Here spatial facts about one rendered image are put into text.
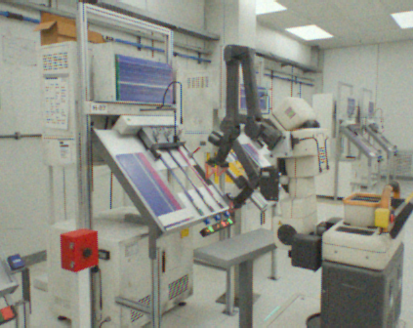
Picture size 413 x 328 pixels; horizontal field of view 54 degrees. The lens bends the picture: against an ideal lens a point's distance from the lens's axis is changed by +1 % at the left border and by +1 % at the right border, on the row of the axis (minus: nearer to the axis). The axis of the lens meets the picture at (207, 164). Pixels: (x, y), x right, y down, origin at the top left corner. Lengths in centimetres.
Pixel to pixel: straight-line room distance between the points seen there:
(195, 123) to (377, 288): 232
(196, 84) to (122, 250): 183
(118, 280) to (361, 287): 126
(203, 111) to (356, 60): 677
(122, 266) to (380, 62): 833
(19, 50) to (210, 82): 163
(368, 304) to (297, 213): 49
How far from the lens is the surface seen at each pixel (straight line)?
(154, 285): 210
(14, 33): 384
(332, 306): 184
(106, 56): 239
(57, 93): 253
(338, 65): 1004
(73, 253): 183
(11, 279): 156
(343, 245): 174
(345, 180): 676
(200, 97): 358
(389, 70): 978
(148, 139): 244
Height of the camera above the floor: 127
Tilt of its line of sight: 6 degrees down
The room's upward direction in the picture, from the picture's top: straight up
